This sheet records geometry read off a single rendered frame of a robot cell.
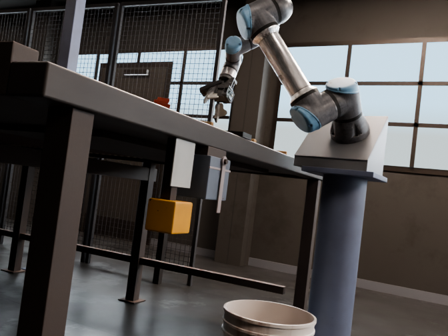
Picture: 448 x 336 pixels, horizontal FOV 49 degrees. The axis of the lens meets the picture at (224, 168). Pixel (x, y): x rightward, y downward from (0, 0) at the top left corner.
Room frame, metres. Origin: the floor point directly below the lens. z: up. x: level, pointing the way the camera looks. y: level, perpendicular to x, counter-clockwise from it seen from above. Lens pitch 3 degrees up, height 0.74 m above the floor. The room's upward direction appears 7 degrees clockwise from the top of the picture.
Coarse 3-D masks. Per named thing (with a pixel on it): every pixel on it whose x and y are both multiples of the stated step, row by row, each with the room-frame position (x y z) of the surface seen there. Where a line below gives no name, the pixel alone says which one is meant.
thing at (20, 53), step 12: (0, 48) 0.83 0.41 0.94; (12, 48) 0.82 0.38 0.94; (24, 48) 0.84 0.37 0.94; (0, 60) 0.83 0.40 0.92; (12, 60) 0.82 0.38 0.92; (24, 60) 0.84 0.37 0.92; (36, 60) 0.87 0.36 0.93; (0, 72) 0.83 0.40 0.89; (0, 84) 0.82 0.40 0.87; (0, 96) 0.84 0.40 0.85
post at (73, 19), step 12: (72, 0) 3.51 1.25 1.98; (84, 0) 3.56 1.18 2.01; (72, 12) 3.50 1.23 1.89; (84, 12) 3.58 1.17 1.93; (72, 24) 3.49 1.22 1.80; (72, 36) 3.50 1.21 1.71; (60, 48) 3.53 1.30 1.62; (72, 48) 3.51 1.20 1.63; (60, 60) 3.52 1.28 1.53; (72, 60) 3.53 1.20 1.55
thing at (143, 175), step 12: (0, 144) 1.98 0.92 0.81; (0, 156) 1.99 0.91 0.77; (12, 156) 2.04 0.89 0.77; (24, 156) 2.10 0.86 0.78; (36, 156) 2.16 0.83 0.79; (96, 168) 2.53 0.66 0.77; (108, 168) 2.62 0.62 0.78; (120, 168) 2.72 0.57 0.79; (132, 168) 2.82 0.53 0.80; (144, 168) 2.93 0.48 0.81; (144, 180) 2.95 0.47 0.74
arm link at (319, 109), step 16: (272, 0) 1.77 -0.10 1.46; (240, 16) 1.78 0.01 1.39; (256, 16) 1.75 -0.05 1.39; (272, 16) 1.78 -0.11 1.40; (240, 32) 1.84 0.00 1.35; (256, 32) 1.77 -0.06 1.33; (272, 32) 1.77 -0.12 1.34; (272, 48) 1.77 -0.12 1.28; (272, 64) 1.79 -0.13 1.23; (288, 64) 1.76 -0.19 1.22; (288, 80) 1.76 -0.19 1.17; (304, 80) 1.76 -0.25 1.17; (304, 96) 1.73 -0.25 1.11; (320, 96) 1.75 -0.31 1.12; (304, 112) 1.72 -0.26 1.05; (320, 112) 1.73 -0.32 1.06; (336, 112) 1.75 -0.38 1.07; (304, 128) 1.77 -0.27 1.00; (320, 128) 1.77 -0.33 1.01
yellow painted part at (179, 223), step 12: (168, 144) 1.23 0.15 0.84; (168, 156) 1.22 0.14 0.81; (168, 168) 1.22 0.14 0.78; (168, 180) 1.22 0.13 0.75; (168, 192) 1.22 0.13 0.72; (156, 204) 1.20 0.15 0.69; (168, 204) 1.18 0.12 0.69; (180, 204) 1.19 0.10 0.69; (192, 204) 1.25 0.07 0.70; (156, 216) 1.19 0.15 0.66; (168, 216) 1.18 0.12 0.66; (180, 216) 1.20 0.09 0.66; (156, 228) 1.19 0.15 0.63; (168, 228) 1.18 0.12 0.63; (180, 228) 1.21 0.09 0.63
